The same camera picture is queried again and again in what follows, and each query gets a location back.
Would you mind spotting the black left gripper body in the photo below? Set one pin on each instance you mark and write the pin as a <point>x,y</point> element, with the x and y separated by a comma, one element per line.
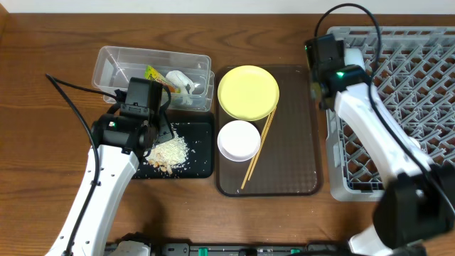
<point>163,129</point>

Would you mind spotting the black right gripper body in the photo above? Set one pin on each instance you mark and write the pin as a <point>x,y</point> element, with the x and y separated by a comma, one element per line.
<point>316,94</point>

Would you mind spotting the light blue plastic bowl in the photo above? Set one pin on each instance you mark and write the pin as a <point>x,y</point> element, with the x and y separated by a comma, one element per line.
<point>353,56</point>

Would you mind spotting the green yellow snack wrapper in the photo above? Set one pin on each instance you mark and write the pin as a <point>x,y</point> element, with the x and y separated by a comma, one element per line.
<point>154,75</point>

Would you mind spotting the white napkin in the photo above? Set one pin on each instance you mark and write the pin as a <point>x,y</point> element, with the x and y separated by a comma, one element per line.
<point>183,83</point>

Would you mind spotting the yellow plastic plate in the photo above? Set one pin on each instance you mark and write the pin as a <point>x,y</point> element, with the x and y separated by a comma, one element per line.
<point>248,93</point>

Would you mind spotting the pink bowl with food scraps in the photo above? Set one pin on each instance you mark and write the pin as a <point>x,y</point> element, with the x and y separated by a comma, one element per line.
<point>238,140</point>

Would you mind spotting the pale green plastic cup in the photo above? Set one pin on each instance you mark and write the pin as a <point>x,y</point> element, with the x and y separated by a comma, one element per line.
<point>415,142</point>

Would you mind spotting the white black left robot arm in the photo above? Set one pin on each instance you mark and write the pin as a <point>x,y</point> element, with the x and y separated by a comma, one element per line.
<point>135,124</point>

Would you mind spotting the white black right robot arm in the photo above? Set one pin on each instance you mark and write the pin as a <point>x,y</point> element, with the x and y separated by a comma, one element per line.
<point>418,201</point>

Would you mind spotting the clear plastic waste bin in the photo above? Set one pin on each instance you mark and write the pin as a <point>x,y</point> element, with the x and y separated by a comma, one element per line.
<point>115,67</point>

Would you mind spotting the black food waste tray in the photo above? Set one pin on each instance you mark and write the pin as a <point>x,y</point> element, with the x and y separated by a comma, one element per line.
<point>199,142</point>

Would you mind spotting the grey dishwasher rack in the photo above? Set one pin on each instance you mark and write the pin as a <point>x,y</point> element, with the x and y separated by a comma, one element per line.
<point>416,84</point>

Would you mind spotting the pile of white rice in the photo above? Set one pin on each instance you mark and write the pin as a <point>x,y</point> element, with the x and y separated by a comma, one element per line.
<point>170,153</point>

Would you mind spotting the dark brown serving tray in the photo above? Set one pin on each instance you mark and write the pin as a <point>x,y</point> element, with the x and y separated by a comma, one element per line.
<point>290,160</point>

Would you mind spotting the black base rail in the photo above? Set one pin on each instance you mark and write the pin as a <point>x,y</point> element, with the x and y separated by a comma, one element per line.
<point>178,247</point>

